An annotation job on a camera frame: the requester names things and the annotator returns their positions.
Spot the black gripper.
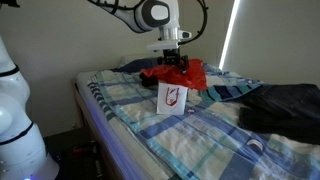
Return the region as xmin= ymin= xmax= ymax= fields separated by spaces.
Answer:
xmin=157 ymin=48 xmax=190 ymax=75

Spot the red cloth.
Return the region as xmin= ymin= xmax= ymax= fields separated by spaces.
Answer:
xmin=139 ymin=58 xmax=209 ymax=92

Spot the white gift bag red print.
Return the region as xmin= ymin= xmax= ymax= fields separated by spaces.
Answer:
xmin=155 ymin=81 xmax=189 ymax=116

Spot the teal navy striped cloth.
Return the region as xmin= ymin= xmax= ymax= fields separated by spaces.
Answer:
xmin=198 ymin=82 xmax=265 ymax=103

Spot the blue plaid duvet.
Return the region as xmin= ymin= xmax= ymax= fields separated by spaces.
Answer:
xmin=87 ymin=59 xmax=320 ymax=180

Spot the white mattress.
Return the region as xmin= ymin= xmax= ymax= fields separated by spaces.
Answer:
xmin=75 ymin=69 xmax=174 ymax=180

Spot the black garment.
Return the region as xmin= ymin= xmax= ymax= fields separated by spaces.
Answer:
xmin=237 ymin=83 xmax=320 ymax=146

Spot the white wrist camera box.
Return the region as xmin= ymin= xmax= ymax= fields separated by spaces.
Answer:
xmin=146 ymin=39 xmax=180 ymax=52

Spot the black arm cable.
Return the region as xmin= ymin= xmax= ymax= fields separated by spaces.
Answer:
xmin=178 ymin=0 xmax=210 ymax=46

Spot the wooden bed frame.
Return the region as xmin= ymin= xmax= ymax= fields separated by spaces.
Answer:
xmin=71 ymin=79 xmax=126 ymax=180

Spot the red handled black clamp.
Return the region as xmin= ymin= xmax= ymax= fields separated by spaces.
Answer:
xmin=71 ymin=142 xmax=98 ymax=155

